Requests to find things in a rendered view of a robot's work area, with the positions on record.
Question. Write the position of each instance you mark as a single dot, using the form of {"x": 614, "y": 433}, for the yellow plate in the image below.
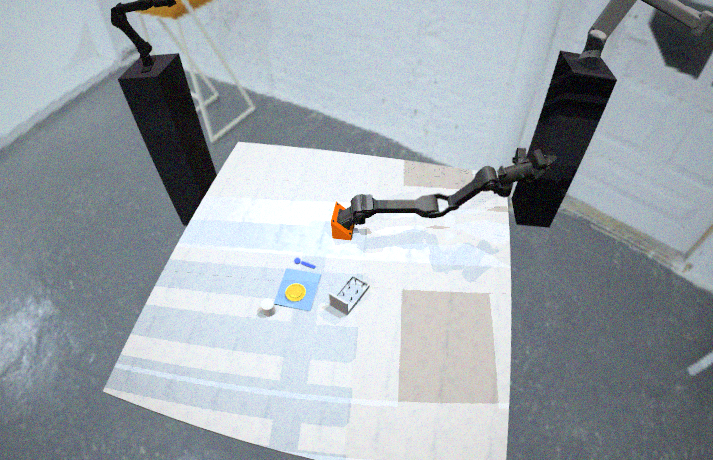
{"x": 295, "y": 292}

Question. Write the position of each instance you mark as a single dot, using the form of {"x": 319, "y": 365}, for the light blue flat mat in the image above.
{"x": 308, "y": 280}

